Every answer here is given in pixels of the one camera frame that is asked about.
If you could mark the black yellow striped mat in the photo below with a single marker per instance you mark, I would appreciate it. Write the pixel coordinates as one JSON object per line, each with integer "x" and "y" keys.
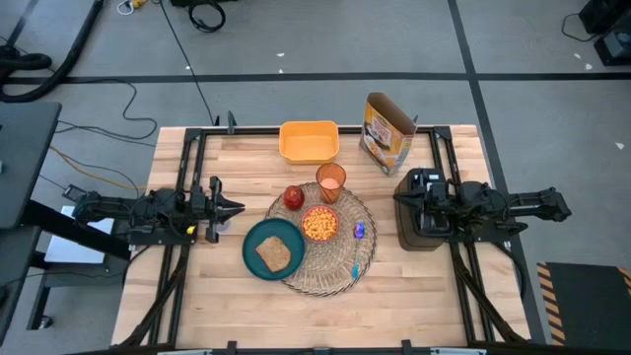
{"x": 586, "y": 305}

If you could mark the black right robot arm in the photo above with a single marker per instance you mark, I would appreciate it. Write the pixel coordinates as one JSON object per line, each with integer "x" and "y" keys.
{"x": 532, "y": 207}

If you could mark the red apple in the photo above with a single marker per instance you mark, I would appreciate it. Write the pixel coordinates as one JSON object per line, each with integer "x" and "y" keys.
{"x": 294, "y": 198}

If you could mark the brown bread slice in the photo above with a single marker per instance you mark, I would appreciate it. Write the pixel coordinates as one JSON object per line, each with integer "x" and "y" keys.
{"x": 273, "y": 254}

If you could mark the orange plastic cup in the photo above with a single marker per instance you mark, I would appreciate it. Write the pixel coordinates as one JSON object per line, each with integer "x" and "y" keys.
{"x": 331, "y": 190}

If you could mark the black toaster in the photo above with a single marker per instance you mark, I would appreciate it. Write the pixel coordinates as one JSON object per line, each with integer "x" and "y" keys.
{"x": 409, "y": 241}

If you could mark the white flat board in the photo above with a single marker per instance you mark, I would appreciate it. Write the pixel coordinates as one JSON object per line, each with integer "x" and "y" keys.
{"x": 79, "y": 246}

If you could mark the yellow cereal balls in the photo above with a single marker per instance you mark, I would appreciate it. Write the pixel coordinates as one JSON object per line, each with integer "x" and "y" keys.
{"x": 320, "y": 224}

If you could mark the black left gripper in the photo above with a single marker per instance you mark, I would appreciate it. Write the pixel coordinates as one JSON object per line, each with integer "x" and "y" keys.
{"x": 202, "y": 207}

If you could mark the teal and purple spoon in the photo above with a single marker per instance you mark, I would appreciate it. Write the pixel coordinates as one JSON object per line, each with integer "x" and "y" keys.
{"x": 356, "y": 266}

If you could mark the yellow plastic bin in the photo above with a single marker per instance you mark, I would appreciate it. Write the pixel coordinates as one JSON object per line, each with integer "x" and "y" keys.
{"x": 308, "y": 145}

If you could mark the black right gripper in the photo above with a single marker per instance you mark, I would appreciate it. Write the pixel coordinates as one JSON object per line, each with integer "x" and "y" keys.
{"x": 439, "y": 207}

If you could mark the teal round plate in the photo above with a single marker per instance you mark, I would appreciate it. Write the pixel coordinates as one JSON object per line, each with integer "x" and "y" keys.
{"x": 254, "y": 227}

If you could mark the black equipment cases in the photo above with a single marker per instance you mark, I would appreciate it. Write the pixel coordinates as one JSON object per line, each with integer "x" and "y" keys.
{"x": 611, "y": 29}

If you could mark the black office desk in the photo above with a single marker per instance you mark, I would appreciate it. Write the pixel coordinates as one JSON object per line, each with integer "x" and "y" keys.
{"x": 24, "y": 163}

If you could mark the red bowl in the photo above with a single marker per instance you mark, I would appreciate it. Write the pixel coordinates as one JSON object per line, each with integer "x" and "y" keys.
{"x": 302, "y": 224}

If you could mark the yellow cereal box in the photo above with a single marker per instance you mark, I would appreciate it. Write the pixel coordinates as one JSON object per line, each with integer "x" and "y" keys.
{"x": 389, "y": 143}

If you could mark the black aluminium table frame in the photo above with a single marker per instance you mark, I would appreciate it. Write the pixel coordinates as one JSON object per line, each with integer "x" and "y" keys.
{"x": 246, "y": 130}

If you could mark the round woven wicker placemat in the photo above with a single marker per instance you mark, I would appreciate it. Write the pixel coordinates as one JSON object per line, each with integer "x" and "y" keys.
{"x": 330, "y": 268}

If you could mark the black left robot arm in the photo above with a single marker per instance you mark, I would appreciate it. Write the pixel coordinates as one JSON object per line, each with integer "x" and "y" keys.
{"x": 123, "y": 209}

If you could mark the black power adapter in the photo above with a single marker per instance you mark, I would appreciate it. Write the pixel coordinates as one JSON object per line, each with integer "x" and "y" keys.
{"x": 74, "y": 191}

